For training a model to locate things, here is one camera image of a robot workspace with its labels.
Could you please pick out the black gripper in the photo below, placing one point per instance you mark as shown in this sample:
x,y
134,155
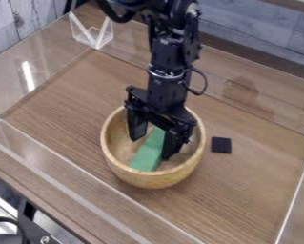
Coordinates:
x,y
159,105

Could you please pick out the green rectangular stick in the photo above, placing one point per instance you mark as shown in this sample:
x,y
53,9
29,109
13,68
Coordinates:
x,y
148,155

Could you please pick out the clear acrylic enclosure wall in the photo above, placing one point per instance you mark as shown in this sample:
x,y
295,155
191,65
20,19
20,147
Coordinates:
x,y
243,198

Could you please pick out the wooden bowl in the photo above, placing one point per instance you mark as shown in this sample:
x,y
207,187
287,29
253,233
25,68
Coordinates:
x,y
118,149

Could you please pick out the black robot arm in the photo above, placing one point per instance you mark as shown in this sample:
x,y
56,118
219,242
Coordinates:
x,y
172,20

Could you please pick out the black metal table frame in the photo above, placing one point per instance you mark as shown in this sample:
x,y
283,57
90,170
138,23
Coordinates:
x,y
17,226

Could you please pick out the black square pad on table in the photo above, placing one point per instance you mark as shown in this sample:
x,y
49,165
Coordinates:
x,y
220,145

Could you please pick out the clear acrylic corner bracket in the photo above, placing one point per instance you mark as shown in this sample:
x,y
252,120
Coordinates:
x,y
93,37

